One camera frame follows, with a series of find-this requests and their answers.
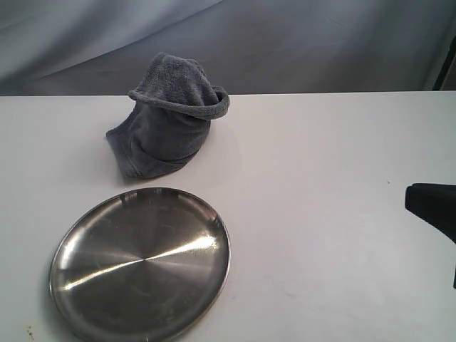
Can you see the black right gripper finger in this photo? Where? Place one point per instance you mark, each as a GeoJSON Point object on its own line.
{"type": "Point", "coordinates": [435, 204]}

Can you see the grey blue fleece towel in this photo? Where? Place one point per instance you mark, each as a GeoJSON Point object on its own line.
{"type": "Point", "coordinates": [175, 104]}

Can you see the dark vertical stand pole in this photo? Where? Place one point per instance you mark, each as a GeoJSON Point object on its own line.
{"type": "Point", "coordinates": [445, 67]}

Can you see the round stainless steel plate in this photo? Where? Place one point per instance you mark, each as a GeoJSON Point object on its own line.
{"type": "Point", "coordinates": [144, 265]}

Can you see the grey backdrop cloth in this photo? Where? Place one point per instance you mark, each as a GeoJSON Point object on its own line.
{"type": "Point", "coordinates": [247, 47]}

